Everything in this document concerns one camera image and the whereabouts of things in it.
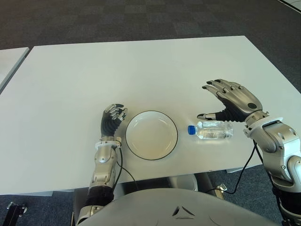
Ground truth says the white plate black rim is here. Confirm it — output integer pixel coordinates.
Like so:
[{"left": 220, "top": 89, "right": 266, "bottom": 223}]
[{"left": 125, "top": 110, "right": 178, "bottom": 161}]

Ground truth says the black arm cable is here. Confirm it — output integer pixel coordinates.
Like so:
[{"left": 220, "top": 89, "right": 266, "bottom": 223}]
[
  {"left": 110, "top": 147, "right": 138, "bottom": 192},
  {"left": 208, "top": 138, "right": 284, "bottom": 219}
]

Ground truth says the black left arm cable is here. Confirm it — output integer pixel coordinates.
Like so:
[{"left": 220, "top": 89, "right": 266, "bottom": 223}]
[{"left": 110, "top": 147, "right": 138, "bottom": 192}]

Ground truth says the black wheeled stand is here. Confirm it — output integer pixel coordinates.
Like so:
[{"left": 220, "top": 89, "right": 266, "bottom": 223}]
[{"left": 0, "top": 202, "right": 28, "bottom": 226}]

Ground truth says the black support column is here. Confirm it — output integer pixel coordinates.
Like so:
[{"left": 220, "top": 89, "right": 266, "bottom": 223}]
[{"left": 197, "top": 173, "right": 217, "bottom": 196}]

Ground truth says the white side table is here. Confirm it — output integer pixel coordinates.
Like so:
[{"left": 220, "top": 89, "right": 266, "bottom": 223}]
[{"left": 0, "top": 47, "right": 30, "bottom": 94}]

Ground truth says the clear water bottle blue cap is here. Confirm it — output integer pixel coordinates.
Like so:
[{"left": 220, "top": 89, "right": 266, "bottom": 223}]
[{"left": 187, "top": 121, "right": 234, "bottom": 140}]

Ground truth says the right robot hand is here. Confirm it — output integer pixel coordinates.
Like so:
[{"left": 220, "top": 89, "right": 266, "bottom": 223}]
[{"left": 197, "top": 79, "right": 269, "bottom": 123}]

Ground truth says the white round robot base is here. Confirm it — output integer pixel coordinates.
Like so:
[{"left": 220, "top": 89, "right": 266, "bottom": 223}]
[{"left": 164, "top": 175, "right": 198, "bottom": 192}]

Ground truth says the grey robot torso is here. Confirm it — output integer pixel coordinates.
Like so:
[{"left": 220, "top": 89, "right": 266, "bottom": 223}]
[{"left": 75, "top": 187, "right": 283, "bottom": 226}]

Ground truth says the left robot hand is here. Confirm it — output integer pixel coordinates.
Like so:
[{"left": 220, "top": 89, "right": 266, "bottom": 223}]
[{"left": 100, "top": 103, "right": 129, "bottom": 137}]

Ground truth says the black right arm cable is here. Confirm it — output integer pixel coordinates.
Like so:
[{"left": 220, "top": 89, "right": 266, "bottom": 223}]
[{"left": 208, "top": 138, "right": 284, "bottom": 219}]

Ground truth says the metal floor bracket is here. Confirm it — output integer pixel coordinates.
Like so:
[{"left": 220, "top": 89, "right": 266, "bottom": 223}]
[{"left": 215, "top": 185, "right": 228, "bottom": 200}]

